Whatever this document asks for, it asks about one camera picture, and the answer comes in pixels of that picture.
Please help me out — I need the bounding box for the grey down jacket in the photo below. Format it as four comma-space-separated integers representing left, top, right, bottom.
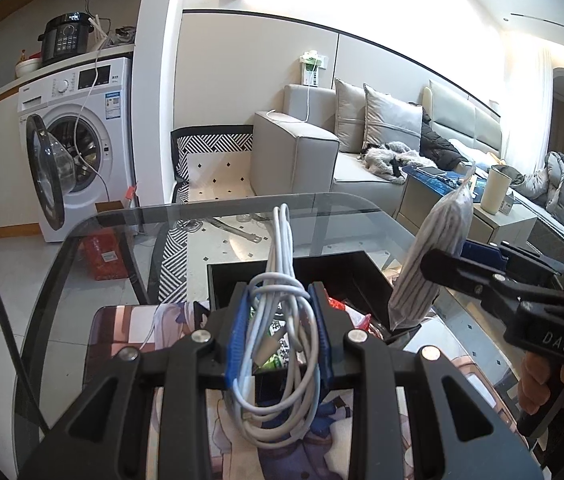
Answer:
509, 151, 564, 221

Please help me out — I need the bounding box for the narrow grey pillow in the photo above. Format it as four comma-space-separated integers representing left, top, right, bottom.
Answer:
334, 78, 367, 153

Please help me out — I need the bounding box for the beige side cabinet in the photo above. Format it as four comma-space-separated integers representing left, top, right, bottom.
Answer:
394, 170, 538, 241

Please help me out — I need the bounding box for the grey furry throw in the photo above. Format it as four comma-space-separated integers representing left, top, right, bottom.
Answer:
362, 141, 435, 178

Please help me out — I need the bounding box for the black pressure cooker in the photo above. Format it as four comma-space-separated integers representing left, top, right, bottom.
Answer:
38, 12, 93, 67

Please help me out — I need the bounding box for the cream tumbler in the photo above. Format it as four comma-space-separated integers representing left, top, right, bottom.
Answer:
479, 164, 513, 216

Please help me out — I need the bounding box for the blue mat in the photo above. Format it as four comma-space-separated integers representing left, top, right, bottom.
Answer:
402, 165, 488, 196

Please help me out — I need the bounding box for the wide grey pillow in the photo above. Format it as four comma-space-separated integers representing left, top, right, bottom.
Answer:
362, 83, 424, 153

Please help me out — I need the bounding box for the grey cloth bundle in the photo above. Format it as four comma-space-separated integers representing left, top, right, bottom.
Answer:
106, 25, 137, 48

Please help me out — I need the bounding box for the red and white packet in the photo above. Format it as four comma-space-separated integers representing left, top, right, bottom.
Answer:
327, 296, 387, 343

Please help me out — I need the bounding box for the black cardboard box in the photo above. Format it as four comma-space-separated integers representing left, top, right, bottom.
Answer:
206, 250, 423, 406

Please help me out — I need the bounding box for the black jacket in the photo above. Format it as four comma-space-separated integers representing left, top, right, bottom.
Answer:
419, 110, 465, 170

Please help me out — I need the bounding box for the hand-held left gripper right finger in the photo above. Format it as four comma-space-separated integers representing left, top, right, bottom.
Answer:
309, 281, 545, 480

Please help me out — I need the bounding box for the white bowl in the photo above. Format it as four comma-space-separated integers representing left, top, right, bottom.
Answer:
14, 57, 42, 79

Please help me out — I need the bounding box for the bag of striped laces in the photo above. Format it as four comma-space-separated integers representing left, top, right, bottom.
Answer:
388, 162, 478, 331

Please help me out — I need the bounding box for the chair with patterned back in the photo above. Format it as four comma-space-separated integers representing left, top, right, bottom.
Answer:
169, 125, 255, 206

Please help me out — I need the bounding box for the white hanging power cable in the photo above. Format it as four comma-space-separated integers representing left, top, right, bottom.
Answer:
69, 15, 112, 206

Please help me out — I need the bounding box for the person's right hand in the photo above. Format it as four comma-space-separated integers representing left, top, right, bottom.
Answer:
518, 354, 564, 414

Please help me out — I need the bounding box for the printed desk mat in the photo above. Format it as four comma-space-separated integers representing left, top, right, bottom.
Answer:
82, 302, 548, 480

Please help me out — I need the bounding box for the white charging cable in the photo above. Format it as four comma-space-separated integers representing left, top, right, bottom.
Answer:
267, 82, 313, 123

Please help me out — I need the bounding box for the brown cardboard box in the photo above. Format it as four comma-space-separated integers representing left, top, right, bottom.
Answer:
96, 187, 140, 213

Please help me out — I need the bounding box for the green snack packet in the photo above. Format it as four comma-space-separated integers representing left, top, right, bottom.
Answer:
254, 320, 303, 373

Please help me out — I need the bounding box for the beige sofa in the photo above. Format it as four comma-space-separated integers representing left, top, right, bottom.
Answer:
253, 80, 564, 241

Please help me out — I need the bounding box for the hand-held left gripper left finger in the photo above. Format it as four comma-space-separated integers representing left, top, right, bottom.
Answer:
16, 282, 253, 480

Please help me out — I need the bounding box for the red box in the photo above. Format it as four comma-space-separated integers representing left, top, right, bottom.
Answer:
79, 232, 130, 281

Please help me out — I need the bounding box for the white washing machine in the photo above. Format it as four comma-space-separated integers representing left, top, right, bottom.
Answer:
16, 56, 137, 244

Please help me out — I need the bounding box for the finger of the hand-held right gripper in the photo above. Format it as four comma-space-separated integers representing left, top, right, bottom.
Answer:
421, 247, 564, 314
462, 241, 564, 287

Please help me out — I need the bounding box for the wall socket phone holder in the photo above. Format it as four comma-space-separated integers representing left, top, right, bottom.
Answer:
299, 50, 325, 88

